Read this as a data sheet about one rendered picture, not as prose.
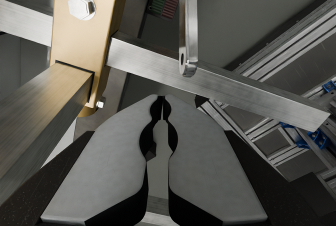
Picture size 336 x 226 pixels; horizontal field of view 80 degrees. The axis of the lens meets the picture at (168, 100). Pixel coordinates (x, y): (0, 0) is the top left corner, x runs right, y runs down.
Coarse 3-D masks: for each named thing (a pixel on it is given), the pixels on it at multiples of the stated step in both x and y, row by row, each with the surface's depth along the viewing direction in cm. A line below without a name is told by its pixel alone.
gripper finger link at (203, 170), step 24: (168, 96) 11; (168, 120) 9; (192, 120) 9; (168, 144) 10; (192, 144) 8; (216, 144) 8; (168, 168) 7; (192, 168) 7; (216, 168) 7; (240, 168) 7; (168, 192) 7; (192, 192) 6; (216, 192) 6; (240, 192) 6; (192, 216) 6; (216, 216) 6; (240, 216) 6; (264, 216) 6
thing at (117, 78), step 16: (128, 0) 32; (144, 0) 32; (128, 16) 33; (144, 16) 34; (128, 32) 34; (112, 80) 38; (112, 96) 40; (96, 112) 42; (112, 112) 42; (80, 128) 44
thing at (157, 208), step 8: (152, 200) 34; (160, 200) 35; (152, 208) 33; (160, 208) 34; (144, 216) 33; (152, 216) 33; (160, 216) 33; (168, 216) 33; (160, 224) 34; (168, 224) 34; (176, 224) 34
